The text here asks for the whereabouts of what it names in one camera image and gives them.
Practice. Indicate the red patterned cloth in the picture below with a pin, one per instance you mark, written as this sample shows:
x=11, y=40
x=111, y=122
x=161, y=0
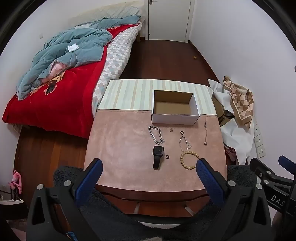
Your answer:
x=231, y=155

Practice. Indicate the white door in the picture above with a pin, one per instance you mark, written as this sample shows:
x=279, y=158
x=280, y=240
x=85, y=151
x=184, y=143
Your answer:
x=168, y=18

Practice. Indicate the cardboard box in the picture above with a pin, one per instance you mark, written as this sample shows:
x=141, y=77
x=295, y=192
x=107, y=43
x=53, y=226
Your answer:
x=171, y=119

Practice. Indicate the black smartwatch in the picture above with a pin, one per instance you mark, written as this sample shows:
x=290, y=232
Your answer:
x=158, y=151

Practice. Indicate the white wall socket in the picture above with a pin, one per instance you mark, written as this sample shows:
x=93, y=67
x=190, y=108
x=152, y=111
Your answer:
x=259, y=142
x=261, y=152
x=257, y=132

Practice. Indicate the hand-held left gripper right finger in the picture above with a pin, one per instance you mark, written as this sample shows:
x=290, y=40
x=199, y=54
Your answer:
x=207, y=178

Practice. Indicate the pink shoes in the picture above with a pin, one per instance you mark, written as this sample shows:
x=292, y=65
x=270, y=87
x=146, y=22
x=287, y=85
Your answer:
x=16, y=180

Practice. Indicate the wooden bed frame leg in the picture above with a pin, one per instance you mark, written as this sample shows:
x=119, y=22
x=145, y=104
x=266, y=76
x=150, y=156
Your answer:
x=142, y=30

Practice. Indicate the pink cloth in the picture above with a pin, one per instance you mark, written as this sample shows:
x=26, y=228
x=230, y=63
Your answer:
x=59, y=68

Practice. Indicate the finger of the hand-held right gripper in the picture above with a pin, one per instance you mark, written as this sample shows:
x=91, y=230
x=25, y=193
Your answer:
x=286, y=162
x=256, y=165

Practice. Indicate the pale pillow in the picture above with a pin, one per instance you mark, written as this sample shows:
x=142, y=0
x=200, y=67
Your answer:
x=111, y=14

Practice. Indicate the bed with red blanket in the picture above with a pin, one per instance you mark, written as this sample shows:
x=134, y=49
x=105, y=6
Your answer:
x=69, y=99

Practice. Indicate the dark grey rug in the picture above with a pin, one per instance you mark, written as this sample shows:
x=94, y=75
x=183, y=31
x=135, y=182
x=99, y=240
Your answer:
x=115, y=220

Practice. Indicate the wooden table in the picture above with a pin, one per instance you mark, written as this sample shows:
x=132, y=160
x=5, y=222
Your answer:
x=161, y=201

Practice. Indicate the white label on quilt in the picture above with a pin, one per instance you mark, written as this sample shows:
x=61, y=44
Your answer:
x=72, y=47

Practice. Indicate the teal quilt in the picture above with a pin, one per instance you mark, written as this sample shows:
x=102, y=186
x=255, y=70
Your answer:
x=85, y=44

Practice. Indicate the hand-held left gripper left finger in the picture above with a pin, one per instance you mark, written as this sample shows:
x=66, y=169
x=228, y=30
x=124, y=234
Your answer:
x=91, y=176

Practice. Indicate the pile of clothes and bags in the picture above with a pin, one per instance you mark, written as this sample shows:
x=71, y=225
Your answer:
x=240, y=139

